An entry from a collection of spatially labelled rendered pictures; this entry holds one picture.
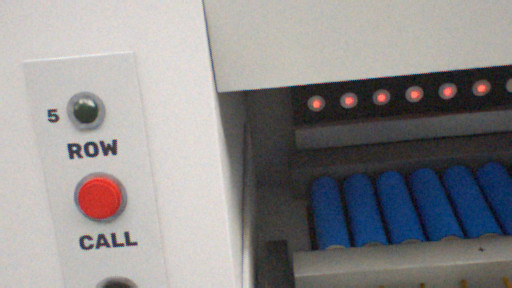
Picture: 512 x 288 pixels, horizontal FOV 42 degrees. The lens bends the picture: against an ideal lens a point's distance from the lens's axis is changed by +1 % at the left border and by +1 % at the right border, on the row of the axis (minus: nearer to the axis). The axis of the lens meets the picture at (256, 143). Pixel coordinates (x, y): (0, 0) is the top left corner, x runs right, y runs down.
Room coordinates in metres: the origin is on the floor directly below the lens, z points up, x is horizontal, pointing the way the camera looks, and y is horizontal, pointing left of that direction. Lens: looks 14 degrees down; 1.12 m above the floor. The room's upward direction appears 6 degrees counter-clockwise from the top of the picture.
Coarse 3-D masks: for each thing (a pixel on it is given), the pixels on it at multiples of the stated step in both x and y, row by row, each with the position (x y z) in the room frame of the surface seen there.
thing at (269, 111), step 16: (256, 96) 0.44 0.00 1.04; (272, 96) 0.44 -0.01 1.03; (288, 96) 0.44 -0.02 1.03; (256, 112) 0.44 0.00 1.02; (272, 112) 0.44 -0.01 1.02; (288, 112) 0.44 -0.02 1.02; (256, 128) 0.44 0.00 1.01; (272, 128) 0.44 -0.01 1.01; (288, 128) 0.44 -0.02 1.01; (256, 144) 0.44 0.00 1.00; (272, 144) 0.44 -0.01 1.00; (288, 144) 0.44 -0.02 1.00; (368, 144) 0.44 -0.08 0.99; (256, 160) 0.44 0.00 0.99; (272, 160) 0.44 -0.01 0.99; (288, 160) 0.44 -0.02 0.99; (256, 176) 0.44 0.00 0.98; (272, 176) 0.44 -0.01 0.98; (288, 176) 0.44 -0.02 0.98
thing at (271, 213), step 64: (320, 128) 0.41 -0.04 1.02; (384, 128) 0.41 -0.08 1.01; (448, 128) 0.41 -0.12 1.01; (256, 192) 0.41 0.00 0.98; (320, 192) 0.38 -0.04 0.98; (384, 192) 0.37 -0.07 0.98; (448, 192) 0.37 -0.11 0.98; (256, 256) 0.34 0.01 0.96; (320, 256) 0.32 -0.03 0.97; (384, 256) 0.31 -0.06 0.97; (448, 256) 0.31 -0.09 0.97
